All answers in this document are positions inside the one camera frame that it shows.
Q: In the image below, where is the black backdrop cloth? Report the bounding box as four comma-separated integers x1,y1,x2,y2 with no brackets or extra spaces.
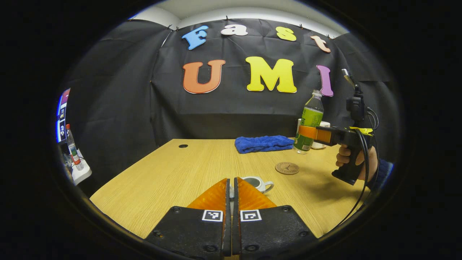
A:
61,18,399,197

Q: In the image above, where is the blue towel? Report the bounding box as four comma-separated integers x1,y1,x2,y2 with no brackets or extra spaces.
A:
235,135,295,154

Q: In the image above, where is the green label water bottle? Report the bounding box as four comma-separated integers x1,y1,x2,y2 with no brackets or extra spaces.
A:
293,90,324,155

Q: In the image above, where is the computer monitor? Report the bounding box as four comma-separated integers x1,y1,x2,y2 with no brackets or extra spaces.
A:
56,88,71,143

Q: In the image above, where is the white ceramic teacup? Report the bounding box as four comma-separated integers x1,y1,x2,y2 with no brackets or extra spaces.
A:
241,176,275,194

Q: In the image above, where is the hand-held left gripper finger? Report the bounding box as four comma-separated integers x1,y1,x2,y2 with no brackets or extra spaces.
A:
144,178,232,259
233,177,319,260

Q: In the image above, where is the white side table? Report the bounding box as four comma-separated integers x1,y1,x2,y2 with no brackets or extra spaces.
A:
67,150,92,185

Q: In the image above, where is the red cap plastic bottle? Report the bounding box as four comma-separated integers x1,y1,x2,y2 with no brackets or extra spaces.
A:
66,124,84,171

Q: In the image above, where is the round brown coaster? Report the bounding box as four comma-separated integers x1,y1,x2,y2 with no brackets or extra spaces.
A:
275,162,300,175

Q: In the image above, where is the white toaster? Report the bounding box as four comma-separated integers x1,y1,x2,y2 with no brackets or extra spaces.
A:
297,118,331,150

